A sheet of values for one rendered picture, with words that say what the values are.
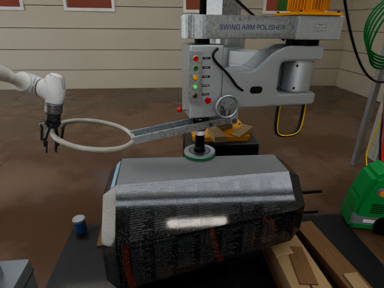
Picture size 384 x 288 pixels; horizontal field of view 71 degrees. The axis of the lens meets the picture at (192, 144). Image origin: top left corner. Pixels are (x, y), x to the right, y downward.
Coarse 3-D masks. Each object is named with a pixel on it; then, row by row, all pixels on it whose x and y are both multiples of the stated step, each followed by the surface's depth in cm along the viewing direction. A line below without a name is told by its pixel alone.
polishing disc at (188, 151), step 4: (188, 148) 189; (192, 148) 189; (208, 148) 189; (212, 148) 189; (184, 152) 185; (188, 152) 183; (192, 152) 183; (204, 152) 183; (208, 152) 183; (212, 152) 183; (188, 156) 180; (192, 156) 178; (196, 156) 178; (200, 156) 178; (204, 156) 178; (208, 156) 178
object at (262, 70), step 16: (272, 48) 170; (288, 48) 162; (304, 48) 164; (320, 48) 166; (256, 64) 166; (272, 64) 163; (224, 80) 160; (240, 80) 162; (256, 80) 165; (272, 80) 167; (240, 96) 167; (256, 96) 169; (272, 96) 172; (288, 96) 175; (304, 96) 177
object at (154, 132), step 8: (224, 112) 185; (184, 120) 180; (192, 120) 182; (216, 120) 174; (224, 120) 175; (232, 120) 172; (144, 128) 176; (152, 128) 177; (160, 128) 178; (168, 128) 180; (176, 128) 169; (184, 128) 170; (192, 128) 172; (200, 128) 173; (208, 128) 174; (136, 136) 166; (144, 136) 166; (152, 136) 167; (160, 136) 169; (168, 136) 170
